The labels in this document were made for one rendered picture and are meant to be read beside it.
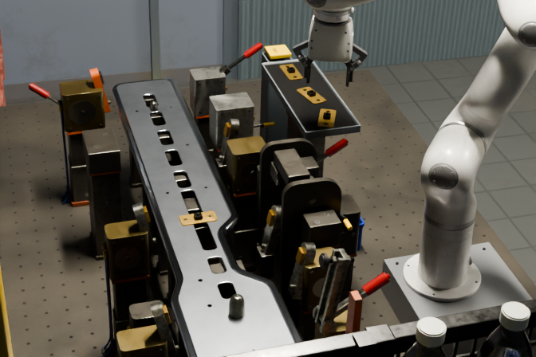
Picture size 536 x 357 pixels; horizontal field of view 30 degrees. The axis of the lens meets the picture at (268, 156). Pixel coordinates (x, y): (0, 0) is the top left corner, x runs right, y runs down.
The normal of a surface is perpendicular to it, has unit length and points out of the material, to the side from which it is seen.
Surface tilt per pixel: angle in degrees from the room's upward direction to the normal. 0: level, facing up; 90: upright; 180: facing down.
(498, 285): 2
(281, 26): 90
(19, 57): 90
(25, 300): 0
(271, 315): 0
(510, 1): 64
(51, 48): 90
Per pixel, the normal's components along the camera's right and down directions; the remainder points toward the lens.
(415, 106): 0.03, -0.85
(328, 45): -0.15, 0.55
